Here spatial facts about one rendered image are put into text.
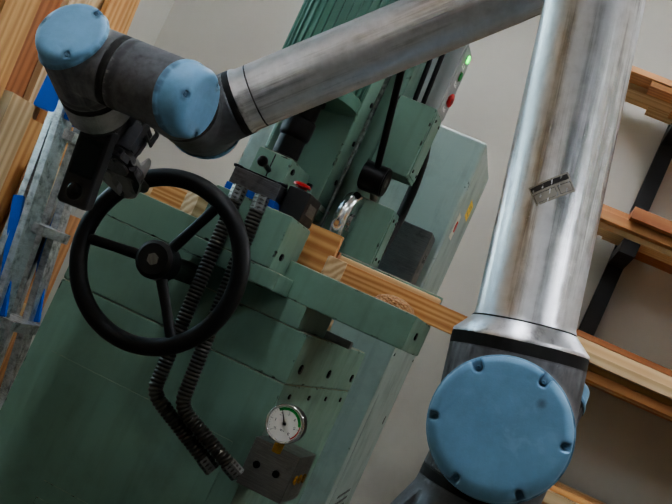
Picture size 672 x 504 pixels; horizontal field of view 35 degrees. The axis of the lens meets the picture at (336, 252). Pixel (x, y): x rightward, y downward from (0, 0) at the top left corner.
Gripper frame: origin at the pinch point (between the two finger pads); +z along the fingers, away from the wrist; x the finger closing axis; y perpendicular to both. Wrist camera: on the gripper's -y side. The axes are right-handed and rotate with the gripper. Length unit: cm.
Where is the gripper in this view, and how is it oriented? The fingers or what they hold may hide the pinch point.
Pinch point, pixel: (125, 195)
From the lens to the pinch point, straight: 161.9
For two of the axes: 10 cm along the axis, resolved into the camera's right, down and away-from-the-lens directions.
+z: 0.4, 4.5, 8.9
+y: 4.6, -8.0, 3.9
